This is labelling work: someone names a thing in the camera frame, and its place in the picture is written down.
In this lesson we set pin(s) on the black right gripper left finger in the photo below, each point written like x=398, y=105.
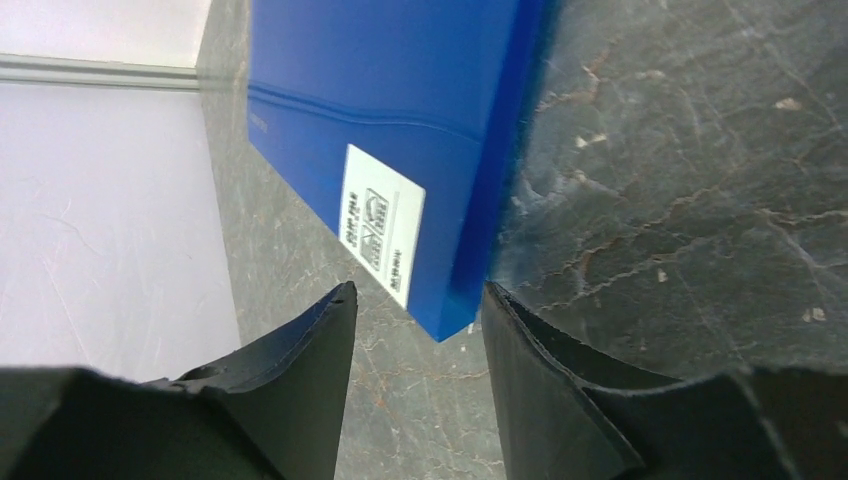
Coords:
x=272, y=409

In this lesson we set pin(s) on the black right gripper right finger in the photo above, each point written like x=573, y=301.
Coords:
x=565, y=410

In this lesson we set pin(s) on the blue plastic folder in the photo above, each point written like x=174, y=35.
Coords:
x=396, y=123

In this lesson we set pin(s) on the aluminium frame post left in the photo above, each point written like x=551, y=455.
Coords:
x=22, y=69

